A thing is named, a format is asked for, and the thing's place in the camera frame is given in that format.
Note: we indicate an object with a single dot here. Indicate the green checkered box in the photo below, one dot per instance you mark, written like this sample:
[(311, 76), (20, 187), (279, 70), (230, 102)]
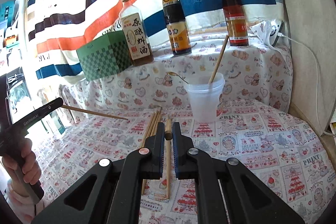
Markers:
[(105, 56)]

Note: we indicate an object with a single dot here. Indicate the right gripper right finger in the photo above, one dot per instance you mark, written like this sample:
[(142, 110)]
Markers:
[(226, 190)]

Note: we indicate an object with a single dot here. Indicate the dark oyster sauce bottle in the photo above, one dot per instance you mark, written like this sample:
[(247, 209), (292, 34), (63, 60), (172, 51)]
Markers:
[(176, 27)]

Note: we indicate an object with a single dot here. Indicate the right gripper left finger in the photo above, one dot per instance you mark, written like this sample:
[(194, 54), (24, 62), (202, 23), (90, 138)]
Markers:
[(110, 192)]

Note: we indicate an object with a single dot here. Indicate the clear cooking wine bottle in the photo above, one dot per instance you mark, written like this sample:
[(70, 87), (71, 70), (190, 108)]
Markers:
[(136, 37)]

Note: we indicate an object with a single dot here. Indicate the wooden chopstick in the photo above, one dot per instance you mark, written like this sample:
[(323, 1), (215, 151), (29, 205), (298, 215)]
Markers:
[(168, 137), (151, 127), (93, 112), (216, 67), (156, 121), (148, 129)]

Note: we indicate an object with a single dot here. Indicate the red capped sauce bottle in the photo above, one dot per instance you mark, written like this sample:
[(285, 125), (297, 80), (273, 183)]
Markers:
[(236, 23)]

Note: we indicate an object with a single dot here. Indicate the bear print cloth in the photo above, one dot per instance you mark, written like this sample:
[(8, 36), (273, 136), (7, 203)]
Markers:
[(255, 72)]

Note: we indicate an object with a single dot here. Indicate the translucent plastic cup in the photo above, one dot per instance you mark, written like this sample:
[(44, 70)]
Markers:
[(204, 98)]

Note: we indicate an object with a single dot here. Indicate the round wooden board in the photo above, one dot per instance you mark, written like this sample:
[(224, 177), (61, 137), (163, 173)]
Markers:
[(311, 28)]

